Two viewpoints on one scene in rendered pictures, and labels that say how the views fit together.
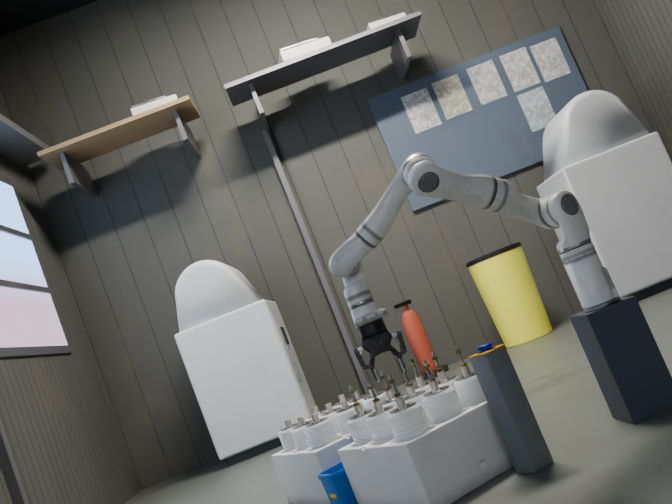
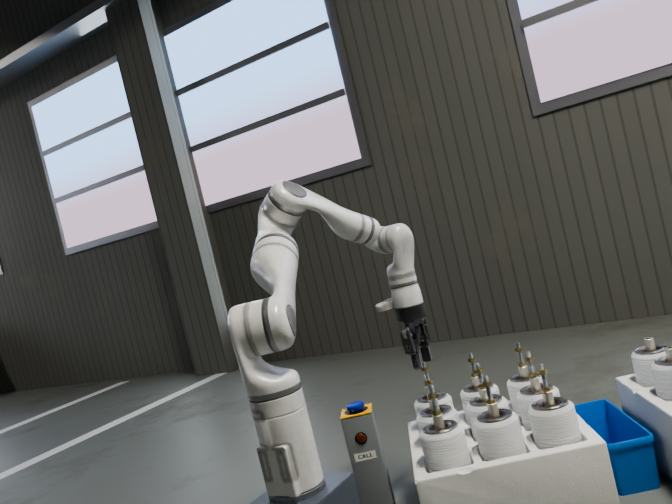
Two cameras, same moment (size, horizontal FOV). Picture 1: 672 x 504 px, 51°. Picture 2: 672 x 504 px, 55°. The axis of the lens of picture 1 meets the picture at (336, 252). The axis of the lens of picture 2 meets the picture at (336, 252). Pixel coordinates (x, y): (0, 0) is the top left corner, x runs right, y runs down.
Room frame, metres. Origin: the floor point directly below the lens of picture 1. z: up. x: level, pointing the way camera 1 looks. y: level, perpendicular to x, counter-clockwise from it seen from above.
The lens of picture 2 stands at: (2.70, -1.41, 0.71)
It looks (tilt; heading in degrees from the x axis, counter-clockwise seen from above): 2 degrees down; 125
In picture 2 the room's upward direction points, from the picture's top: 14 degrees counter-clockwise
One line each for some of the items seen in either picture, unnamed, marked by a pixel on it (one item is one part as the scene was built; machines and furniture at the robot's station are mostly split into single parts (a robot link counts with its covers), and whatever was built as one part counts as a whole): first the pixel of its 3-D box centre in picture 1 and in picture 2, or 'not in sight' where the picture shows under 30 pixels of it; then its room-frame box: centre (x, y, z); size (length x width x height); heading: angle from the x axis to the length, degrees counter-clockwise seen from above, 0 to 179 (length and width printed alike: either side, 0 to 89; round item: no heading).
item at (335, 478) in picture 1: (370, 472); (610, 443); (2.26, 0.16, 0.06); 0.30 x 0.11 x 0.12; 121
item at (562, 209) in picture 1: (564, 223); (264, 350); (1.95, -0.61, 0.54); 0.09 x 0.09 x 0.17; 28
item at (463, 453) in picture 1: (435, 449); (501, 467); (2.06, -0.05, 0.09); 0.39 x 0.39 x 0.18; 30
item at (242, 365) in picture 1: (240, 351); not in sight; (4.60, 0.81, 0.62); 0.63 x 0.56 x 1.24; 93
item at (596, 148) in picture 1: (607, 197); not in sight; (4.71, -1.81, 0.68); 0.70 x 0.58 x 1.35; 93
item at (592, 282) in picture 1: (588, 277); (287, 441); (1.95, -0.61, 0.39); 0.09 x 0.09 x 0.17; 3
